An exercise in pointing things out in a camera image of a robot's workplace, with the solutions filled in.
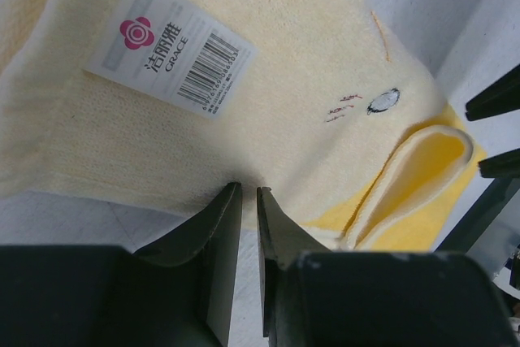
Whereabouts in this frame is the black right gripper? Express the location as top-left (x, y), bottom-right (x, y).
top-left (435, 149), bottom-right (520, 306)

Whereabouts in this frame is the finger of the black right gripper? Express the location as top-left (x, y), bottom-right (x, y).
top-left (466, 66), bottom-right (520, 121)

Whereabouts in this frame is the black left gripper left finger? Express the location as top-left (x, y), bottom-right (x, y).
top-left (1, 183), bottom-right (242, 346)

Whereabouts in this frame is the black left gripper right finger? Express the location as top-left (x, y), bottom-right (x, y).
top-left (257, 187), bottom-right (516, 346)

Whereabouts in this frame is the yellow cream towel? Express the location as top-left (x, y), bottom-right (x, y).
top-left (1, 0), bottom-right (484, 250)

